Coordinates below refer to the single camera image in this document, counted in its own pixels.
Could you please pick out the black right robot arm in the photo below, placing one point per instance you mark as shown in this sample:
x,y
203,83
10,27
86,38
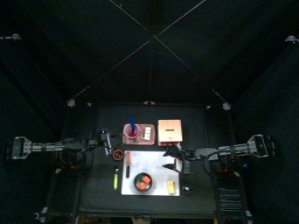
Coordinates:
x,y
234,150

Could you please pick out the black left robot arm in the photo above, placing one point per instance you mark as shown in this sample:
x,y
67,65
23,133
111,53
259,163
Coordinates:
x,y
47,146

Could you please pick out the small red-brown bowl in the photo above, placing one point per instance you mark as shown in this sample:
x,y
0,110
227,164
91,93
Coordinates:
x,y
118,154

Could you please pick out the steel pot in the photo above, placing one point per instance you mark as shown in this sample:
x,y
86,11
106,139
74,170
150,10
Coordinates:
x,y
143,182

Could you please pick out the white cutting board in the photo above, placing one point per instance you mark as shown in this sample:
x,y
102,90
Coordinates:
x,y
155,163

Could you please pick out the blue toy utensil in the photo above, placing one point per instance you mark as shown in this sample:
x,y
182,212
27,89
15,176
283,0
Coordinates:
x,y
131,124

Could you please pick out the small black round object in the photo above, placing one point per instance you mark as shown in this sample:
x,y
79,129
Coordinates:
x,y
187,189

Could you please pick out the green toy sushi roll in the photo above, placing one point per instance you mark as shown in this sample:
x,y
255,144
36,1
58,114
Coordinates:
x,y
139,177

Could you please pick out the yellow and white toy block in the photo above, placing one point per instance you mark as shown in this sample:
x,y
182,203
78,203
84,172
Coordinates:
x,y
171,187

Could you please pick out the metal frame bracket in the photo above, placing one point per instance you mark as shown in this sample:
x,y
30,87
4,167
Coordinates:
x,y
291,38
71,102
15,37
226,106

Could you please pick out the wooden tray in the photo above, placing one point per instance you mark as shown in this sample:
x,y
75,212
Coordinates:
x,y
145,140

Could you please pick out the wooden box with red side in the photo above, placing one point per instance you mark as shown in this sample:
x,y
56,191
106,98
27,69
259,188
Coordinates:
x,y
170,131

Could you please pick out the orange toy food piece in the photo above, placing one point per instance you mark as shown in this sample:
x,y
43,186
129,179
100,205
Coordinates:
x,y
142,185
147,178

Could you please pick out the white toy pieces strip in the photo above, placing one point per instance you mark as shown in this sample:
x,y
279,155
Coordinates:
x,y
147,133

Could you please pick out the pink cup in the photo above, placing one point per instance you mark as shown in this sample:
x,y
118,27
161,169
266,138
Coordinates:
x,y
131,133

